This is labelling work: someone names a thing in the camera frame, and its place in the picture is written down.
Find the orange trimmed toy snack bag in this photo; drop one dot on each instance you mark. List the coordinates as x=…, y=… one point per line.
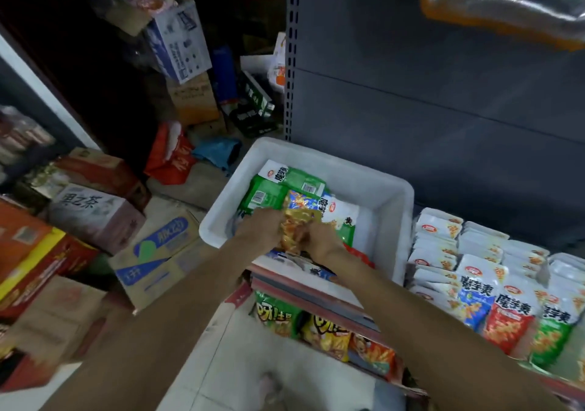
x=503, y=0

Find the person's left forearm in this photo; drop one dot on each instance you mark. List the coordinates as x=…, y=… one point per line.
x=146, y=333

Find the white plastic bin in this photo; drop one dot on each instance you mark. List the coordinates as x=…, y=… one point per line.
x=366, y=178

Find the pale printed carton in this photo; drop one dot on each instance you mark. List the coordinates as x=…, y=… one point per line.
x=96, y=216

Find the person's right forearm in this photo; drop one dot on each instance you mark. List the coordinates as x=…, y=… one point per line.
x=457, y=333

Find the person's left shoe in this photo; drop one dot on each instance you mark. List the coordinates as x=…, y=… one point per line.
x=271, y=390

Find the red plastic bag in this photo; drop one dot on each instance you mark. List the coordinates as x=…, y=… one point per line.
x=169, y=155

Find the pile of snack packets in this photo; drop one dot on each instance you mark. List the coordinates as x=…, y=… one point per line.
x=274, y=187

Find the blue plastic bag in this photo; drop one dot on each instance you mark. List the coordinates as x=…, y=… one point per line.
x=217, y=150

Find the blue display box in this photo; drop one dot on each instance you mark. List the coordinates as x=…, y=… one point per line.
x=480, y=233

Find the red display box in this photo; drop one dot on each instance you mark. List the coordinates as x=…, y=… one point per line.
x=521, y=251

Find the blue print cardboard carton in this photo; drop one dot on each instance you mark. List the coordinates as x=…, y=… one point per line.
x=160, y=251

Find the plain brown cardboard carton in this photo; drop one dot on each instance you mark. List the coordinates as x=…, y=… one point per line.
x=194, y=100

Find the green display box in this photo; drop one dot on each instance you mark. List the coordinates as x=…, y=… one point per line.
x=562, y=265

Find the person's right hand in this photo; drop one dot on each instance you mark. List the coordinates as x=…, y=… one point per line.
x=320, y=240

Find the gold display box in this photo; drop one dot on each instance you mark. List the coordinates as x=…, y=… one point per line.
x=437, y=219

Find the white blue carton box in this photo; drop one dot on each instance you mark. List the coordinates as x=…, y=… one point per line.
x=178, y=41

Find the row of orange chip bags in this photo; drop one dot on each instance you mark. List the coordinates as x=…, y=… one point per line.
x=324, y=328

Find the red yellow carton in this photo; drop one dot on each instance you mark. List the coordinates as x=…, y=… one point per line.
x=32, y=255

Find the person's left hand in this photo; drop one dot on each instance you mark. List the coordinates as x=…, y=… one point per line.
x=260, y=233

